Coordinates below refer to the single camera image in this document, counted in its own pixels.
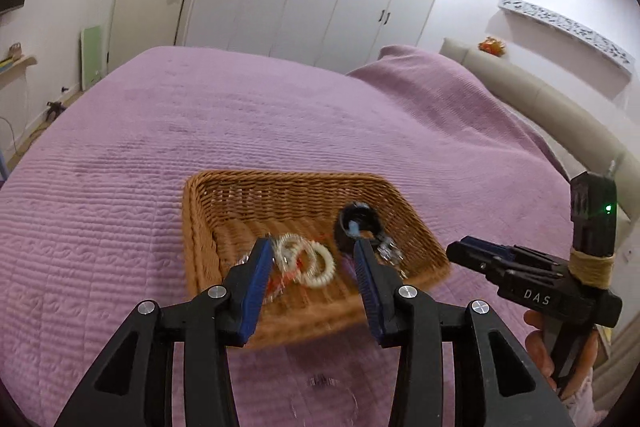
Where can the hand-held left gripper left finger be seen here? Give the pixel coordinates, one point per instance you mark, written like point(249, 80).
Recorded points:
point(255, 287)

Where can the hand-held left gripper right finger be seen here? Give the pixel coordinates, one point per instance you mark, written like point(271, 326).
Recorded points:
point(367, 292)

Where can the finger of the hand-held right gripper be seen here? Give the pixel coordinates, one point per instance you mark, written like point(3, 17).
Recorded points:
point(492, 248)
point(472, 259)

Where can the black wrist watch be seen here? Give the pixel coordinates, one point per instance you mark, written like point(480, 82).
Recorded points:
point(367, 219)

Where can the brown wicker basket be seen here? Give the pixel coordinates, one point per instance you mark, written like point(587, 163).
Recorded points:
point(250, 207)

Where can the person's right forearm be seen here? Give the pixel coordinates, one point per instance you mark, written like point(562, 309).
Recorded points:
point(582, 402)

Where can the person's right hand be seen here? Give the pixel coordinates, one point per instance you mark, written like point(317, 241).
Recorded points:
point(537, 342)

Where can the beige bed headboard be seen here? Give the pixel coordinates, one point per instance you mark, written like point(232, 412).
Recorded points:
point(550, 107)

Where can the orange plush toy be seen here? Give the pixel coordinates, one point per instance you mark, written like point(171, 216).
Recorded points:
point(491, 45)

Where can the black power plug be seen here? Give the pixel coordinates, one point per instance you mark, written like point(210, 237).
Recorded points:
point(54, 108)

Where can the green board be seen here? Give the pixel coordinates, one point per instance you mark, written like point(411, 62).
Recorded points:
point(91, 54)

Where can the wooden shelf board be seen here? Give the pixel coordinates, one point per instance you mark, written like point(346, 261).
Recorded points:
point(17, 63)

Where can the small wooden ornament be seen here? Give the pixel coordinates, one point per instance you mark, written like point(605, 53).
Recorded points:
point(16, 50)

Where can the white patterned wall shelf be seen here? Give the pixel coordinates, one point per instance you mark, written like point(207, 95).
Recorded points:
point(565, 24)

